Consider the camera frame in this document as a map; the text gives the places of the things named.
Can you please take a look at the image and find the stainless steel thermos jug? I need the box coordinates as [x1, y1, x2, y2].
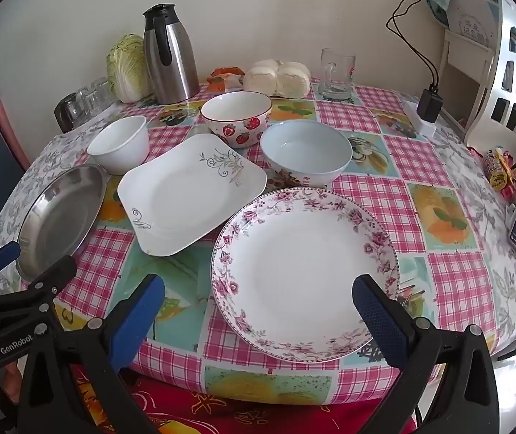
[143, 4, 201, 106]

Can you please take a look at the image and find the white square plate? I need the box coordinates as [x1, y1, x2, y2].
[117, 133, 268, 258]

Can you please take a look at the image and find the pink floral round plate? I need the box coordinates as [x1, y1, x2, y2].
[210, 187, 400, 363]

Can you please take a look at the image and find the yellow snack packet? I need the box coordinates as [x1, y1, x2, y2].
[484, 147, 507, 191]

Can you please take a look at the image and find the black charger cable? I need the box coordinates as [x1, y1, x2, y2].
[386, 0, 440, 89]
[394, 0, 440, 89]

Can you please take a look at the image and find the white photo frame board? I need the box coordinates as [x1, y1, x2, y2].
[464, 0, 516, 150]

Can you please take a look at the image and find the white power strip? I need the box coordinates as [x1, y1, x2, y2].
[403, 99, 437, 137]

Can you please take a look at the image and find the strawberry print bowl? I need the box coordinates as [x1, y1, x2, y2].
[200, 91, 273, 148]

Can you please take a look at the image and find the small white bowl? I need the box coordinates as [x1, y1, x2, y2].
[87, 115, 150, 176]

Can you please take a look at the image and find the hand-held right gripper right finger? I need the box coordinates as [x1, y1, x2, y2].
[352, 273, 500, 434]

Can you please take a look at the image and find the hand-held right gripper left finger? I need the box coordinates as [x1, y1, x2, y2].
[18, 273, 166, 434]

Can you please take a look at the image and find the red snack packet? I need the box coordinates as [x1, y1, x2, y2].
[502, 149, 516, 200]

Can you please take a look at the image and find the pink board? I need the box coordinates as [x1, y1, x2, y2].
[0, 99, 33, 168]

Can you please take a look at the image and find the bag of steamed buns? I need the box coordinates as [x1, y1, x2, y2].
[243, 59, 312, 99]

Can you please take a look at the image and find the clear drinking glasses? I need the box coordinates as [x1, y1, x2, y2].
[77, 77, 116, 114]

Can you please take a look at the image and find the light blue bowl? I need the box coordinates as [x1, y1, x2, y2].
[259, 120, 354, 189]

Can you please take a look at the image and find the black charger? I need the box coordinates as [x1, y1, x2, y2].
[417, 84, 444, 123]

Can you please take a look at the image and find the white and orange snack packet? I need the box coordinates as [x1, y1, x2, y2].
[207, 76, 244, 94]

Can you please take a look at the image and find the dark glass jar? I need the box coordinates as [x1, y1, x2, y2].
[54, 93, 86, 134]

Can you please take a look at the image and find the stainless steel plate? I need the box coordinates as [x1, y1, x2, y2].
[16, 164, 109, 282]

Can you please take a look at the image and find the pink checked tablecloth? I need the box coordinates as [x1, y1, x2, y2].
[52, 75, 498, 405]

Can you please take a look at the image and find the napa cabbage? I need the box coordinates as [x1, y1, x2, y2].
[106, 33, 152, 104]

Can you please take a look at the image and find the red printed cloth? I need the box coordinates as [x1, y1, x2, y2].
[70, 364, 422, 434]

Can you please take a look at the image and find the clear glass mug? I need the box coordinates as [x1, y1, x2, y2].
[319, 48, 357, 101]

